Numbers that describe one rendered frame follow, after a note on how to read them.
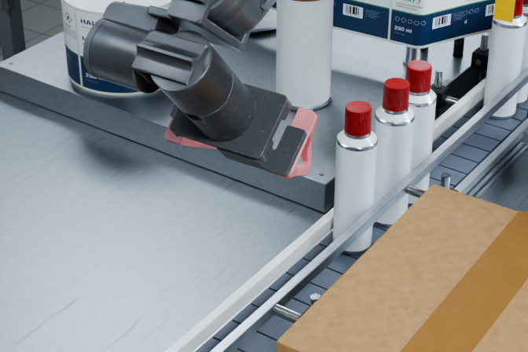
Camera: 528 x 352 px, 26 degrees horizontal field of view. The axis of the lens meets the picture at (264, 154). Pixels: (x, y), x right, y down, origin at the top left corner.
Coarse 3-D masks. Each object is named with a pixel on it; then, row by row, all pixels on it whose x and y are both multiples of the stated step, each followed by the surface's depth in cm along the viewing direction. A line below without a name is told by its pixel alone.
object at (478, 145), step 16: (480, 128) 176; (496, 128) 176; (512, 128) 176; (432, 144) 172; (464, 144) 173; (480, 144) 172; (496, 144) 172; (448, 160) 168; (464, 160) 168; (480, 160) 168; (432, 176) 164; (464, 176) 164; (304, 256) 148; (352, 256) 148; (288, 272) 145; (336, 272) 145; (272, 288) 142; (304, 288) 142; (320, 288) 142; (256, 304) 139; (288, 304) 139; (304, 304) 139; (240, 320) 136; (272, 320) 136; (288, 320) 137; (224, 336) 134; (256, 336) 134; (272, 336) 134
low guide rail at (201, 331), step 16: (464, 96) 178; (480, 96) 181; (448, 112) 173; (464, 112) 177; (320, 224) 148; (304, 240) 145; (288, 256) 142; (272, 272) 140; (240, 288) 136; (256, 288) 137; (224, 304) 133; (240, 304) 135; (208, 320) 131; (224, 320) 133; (192, 336) 128; (208, 336) 131
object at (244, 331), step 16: (496, 96) 168; (512, 96) 171; (480, 112) 164; (464, 128) 160; (448, 144) 156; (432, 160) 152; (416, 176) 149; (400, 192) 146; (384, 208) 143; (368, 224) 141; (336, 240) 136; (352, 240) 138; (320, 256) 134; (336, 256) 136; (304, 272) 131; (320, 272) 133; (288, 288) 128; (272, 304) 126; (256, 320) 124; (240, 336) 121
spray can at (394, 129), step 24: (384, 96) 145; (408, 96) 145; (384, 120) 145; (408, 120) 145; (384, 144) 147; (408, 144) 147; (384, 168) 149; (408, 168) 150; (384, 192) 151; (384, 216) 152
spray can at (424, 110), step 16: (416, 64) 149; (416, 80) 149; (416, 96) 150; (432, 96) 150; (416, 112) 150; (432, 112) 151; (416, 128) 151; (432, 128) 153; (416, 144) 152; (416, 160) 154
